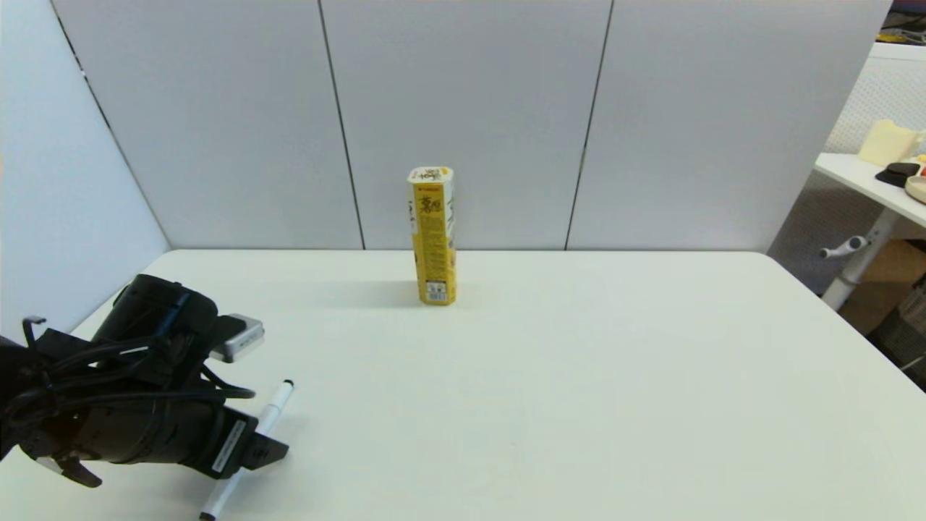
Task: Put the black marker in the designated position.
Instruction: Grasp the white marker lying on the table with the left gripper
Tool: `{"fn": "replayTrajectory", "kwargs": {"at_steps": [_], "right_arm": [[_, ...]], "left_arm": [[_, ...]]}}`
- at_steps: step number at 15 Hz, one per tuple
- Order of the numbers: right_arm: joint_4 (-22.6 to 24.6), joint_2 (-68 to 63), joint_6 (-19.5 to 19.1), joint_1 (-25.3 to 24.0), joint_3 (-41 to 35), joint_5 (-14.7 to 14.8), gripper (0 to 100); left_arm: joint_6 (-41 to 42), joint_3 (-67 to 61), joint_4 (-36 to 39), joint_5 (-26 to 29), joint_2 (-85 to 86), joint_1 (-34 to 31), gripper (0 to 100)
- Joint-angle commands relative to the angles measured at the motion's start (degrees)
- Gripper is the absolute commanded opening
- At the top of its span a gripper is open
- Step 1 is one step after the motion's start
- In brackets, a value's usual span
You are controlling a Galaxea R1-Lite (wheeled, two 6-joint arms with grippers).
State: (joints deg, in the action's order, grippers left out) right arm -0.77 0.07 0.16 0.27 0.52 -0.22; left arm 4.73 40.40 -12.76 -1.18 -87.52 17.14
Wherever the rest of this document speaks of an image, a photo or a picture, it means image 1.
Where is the yellow snack box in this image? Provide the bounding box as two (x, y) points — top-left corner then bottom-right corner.
(408, 166), (457, 306)

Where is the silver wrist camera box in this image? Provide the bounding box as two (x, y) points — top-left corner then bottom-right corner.
(208, 314), (266, 363)

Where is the white crank handle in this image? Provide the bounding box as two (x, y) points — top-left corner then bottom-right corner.
(819, 236), (867, 260)

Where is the cream plastic container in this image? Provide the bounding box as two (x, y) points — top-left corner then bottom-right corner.
(858, 119), (925, 167)

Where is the flat black object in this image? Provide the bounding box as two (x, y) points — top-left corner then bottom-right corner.
(875, 163), (921, 188)

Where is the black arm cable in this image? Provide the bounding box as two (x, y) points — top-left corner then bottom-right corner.
(20, 316), (256, 435)

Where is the white side table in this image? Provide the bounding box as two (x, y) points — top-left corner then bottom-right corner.
(815, 153), (926, 229)

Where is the white table leg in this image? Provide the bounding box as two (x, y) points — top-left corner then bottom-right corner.
(822, 208), (899, 312)

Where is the brown cardboard box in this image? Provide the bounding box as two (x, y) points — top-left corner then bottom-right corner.
(839, 241), (926, 336)

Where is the white marker with black caps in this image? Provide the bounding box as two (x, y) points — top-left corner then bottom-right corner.
(200, 379), (295, 521)

